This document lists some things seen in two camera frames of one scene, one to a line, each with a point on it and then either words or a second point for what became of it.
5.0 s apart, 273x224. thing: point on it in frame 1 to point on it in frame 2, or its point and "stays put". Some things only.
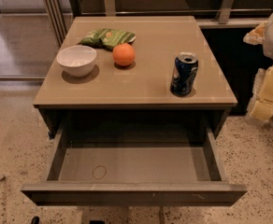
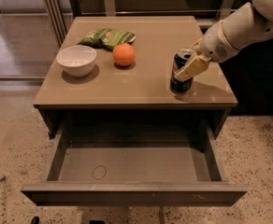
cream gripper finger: x=262 y=109 to x=195 y=65
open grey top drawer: x=135 y=163 stays put
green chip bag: x=107 y=37 stays put
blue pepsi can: x=184 y=74 stays put
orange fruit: x=123 y=54 stays put
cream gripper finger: x=256 y=35 to x=197 y=45
